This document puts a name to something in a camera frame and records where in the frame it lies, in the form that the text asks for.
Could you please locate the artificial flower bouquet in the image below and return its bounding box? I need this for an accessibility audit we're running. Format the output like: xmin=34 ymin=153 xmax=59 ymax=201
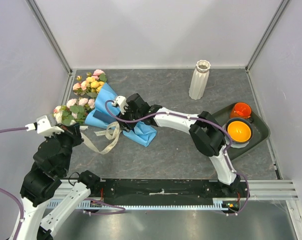
xmin=52 ymin=69 xmax=107 ymax=126

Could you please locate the white ribbed vase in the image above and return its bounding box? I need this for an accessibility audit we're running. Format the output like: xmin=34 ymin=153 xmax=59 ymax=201
xmin=189 ymin=60 xmax=211 ymax=100

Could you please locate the dark green tray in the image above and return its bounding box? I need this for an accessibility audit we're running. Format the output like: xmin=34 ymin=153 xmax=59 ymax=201
xmin=212 ymin=103 xmax=270 ymax=161

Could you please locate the white plate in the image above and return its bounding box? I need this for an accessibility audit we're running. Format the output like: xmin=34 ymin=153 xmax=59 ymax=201
xmin=231 ymin=141 xmax=250 ymax=149

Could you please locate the orange bowl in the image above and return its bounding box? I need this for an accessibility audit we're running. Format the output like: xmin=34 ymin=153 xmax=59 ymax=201
xmin=225 ymin=118 xmax=253 ymax=144

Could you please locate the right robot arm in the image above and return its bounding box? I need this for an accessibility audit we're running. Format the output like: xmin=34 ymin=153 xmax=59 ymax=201
xmin=113 ymin=93 xmax=240 ymax=197

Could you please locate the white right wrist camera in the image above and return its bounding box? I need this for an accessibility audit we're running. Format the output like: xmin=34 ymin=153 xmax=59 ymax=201
xmin=112 ymin=95 xmax=128 ymax=115

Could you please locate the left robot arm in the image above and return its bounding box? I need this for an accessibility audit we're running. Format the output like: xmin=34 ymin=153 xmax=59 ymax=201
xmin=10 ymin=123 xmax=101 ymax=240

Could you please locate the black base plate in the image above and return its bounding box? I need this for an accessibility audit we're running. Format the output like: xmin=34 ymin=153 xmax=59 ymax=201
xmin=89 ymin=178 xmax=247 ymax=207

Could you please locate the orange cup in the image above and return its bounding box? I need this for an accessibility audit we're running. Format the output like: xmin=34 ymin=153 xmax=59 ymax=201
xmin=230 ymin=102 xmax=252 ymax=120

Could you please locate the slotted cable duct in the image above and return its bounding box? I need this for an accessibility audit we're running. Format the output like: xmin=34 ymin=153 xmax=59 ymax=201
xmin=45 ymin=198 xmax=241 ymax=211

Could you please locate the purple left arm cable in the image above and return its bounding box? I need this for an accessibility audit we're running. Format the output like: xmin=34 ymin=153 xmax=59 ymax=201
xmin=0 ymin=126 xmax=126 ymax=240

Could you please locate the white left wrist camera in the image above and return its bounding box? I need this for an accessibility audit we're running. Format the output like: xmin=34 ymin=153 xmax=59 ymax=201
xmin=25 ymin=115 xmax=64 ymax=137

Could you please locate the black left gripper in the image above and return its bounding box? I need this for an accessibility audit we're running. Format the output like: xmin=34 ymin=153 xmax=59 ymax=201
xmin=45 ymin=121 xmax=85 ymax=174

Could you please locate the blue wrapping paper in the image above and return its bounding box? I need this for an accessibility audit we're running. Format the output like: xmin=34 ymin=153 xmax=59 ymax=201
xmin=85 ymin=83 xmax=157 ymax=147

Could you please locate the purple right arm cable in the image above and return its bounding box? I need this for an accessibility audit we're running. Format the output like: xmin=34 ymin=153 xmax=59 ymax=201
xmin=104 ymin=99 xmax=251 ymax=216

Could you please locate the cream ribbon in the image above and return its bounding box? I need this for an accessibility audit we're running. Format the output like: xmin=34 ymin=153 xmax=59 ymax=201
xmin=80 ymin=121 xmax=122 ymax=155

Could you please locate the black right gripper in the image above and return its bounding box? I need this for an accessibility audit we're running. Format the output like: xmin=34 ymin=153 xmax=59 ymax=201
xmin=115 ymin=103 xmax=142 ymax=133

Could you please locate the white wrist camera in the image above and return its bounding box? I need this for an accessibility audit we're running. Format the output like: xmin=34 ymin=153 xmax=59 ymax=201
xmin=112 ymin=95 xmax=128 ymax=115
xmin=25 ymin=115 xmax=64 ymax=137

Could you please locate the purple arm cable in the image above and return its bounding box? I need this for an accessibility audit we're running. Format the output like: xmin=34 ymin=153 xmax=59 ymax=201
xmin=0 ymin=126 xmax=126 ymax=240
xmin=104 ymin=99 xmax=251 ymax=216

